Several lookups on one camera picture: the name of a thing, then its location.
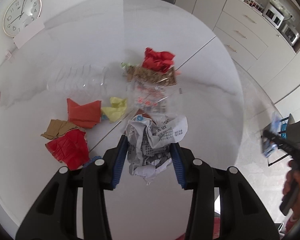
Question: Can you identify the round white wall clock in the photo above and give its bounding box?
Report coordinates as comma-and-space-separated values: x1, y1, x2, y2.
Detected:
2, 0, 42, 37

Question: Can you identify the clear plastic bottle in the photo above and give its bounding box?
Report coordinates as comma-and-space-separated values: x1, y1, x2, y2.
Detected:
46, 65, 129, 95

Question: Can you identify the red paper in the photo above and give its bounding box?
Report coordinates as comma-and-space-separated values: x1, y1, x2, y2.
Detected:
142, 47, 176, 73

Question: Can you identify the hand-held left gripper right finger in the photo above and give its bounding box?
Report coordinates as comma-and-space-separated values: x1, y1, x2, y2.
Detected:
169, 142, 280, 240

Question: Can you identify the yellow paper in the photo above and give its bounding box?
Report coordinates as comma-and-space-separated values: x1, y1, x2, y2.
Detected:
101, 97, 128, 123

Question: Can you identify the white card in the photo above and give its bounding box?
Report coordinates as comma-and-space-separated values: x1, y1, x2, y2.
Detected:
13, 20, 45, 49

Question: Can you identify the orange cardboard piece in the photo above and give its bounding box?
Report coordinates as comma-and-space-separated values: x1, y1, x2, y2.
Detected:
67, 98, 102, 130

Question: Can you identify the silver toaster oven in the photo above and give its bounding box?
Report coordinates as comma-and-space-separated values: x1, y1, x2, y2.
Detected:
280, 22, 300, 46

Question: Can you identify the person's right hand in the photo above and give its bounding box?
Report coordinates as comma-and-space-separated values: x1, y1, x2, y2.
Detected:
282, 159, 300, 218

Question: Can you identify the brown printed snack wrapper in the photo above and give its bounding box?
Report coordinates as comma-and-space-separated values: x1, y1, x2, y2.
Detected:
125, 65, 178, 87

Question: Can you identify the torn red brown cardboard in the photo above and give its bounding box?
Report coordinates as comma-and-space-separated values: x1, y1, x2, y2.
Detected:
41, 119, 90, 171

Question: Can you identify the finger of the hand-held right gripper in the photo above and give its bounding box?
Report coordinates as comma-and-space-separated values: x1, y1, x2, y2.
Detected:
261, 129, 299, 155

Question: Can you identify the white drawer cabinet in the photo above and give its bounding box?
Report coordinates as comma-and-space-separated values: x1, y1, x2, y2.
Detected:
212, 0, 297, 70

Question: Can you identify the white countertop oven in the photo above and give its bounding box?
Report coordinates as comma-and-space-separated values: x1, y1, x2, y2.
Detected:
262, 0, 285, 29

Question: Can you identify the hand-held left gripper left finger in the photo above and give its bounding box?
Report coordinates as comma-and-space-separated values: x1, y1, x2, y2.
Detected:
15, 134, 130, 240

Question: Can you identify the clear red-printed plastic wrapper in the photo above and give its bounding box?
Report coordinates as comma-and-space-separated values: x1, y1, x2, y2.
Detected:
126, 79, 169, 117

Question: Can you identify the printed white paper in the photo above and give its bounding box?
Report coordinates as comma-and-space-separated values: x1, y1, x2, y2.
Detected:
125, 114, 188, 184

